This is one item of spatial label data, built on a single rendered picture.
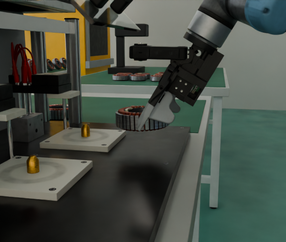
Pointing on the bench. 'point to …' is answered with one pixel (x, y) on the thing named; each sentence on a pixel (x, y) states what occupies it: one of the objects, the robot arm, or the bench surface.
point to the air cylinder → (27, 127)
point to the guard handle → (117, 6)
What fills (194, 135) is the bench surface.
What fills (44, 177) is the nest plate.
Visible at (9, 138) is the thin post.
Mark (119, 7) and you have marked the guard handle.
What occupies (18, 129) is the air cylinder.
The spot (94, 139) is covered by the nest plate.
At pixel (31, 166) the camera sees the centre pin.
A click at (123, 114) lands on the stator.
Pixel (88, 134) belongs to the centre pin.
